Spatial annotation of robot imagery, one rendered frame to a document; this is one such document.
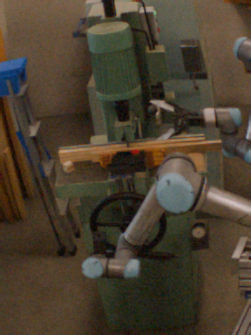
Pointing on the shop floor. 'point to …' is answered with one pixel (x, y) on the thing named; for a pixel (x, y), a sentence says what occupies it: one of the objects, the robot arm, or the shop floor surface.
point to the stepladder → (12, 84)
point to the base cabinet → (152, 281)
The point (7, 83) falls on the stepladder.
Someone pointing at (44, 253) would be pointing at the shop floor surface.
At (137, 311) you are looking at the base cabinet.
